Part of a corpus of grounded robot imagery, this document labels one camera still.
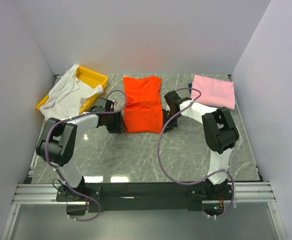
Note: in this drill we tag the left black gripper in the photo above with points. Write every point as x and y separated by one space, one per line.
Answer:
120 124

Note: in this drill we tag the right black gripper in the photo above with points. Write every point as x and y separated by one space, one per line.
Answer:
170 126

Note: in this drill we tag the orange t shirt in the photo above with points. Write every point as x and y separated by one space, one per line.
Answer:
143 113

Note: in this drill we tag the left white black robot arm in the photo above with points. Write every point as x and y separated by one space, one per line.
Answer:
57 142

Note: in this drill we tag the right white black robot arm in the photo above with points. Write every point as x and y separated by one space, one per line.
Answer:
220 132

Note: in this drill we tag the pink folded t shirt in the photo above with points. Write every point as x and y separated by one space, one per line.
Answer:
214 92

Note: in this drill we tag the white t shirt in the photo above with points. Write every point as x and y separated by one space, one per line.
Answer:
68 96

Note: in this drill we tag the black base beam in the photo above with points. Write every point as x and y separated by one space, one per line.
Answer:
130 196

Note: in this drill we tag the aluminium frame rail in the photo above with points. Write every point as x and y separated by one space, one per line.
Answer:
45 194

